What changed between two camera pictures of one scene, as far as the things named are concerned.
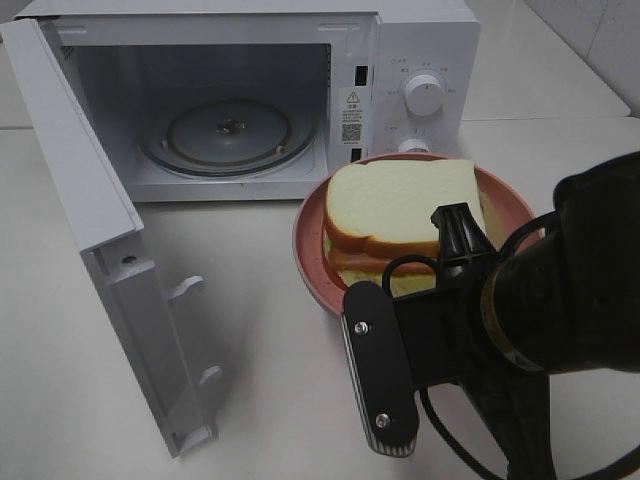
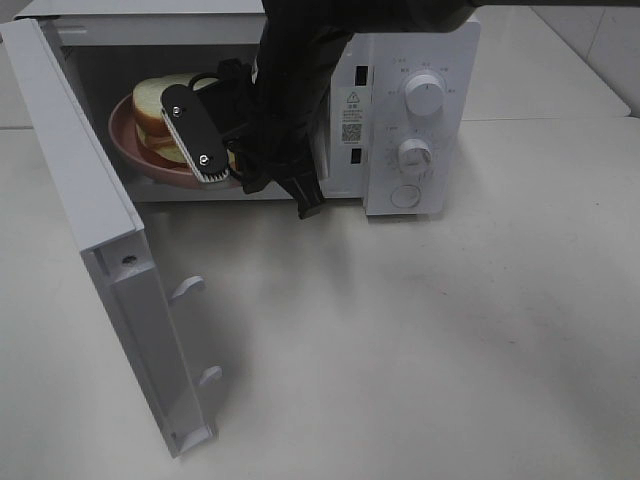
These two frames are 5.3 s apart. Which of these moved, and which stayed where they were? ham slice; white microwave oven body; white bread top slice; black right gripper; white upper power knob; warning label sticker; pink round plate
Moved: white bread top slice; black right gripper; ham slice; pink round plate
Stayed: white microwave oven body; white upper power knob; warning label sticker
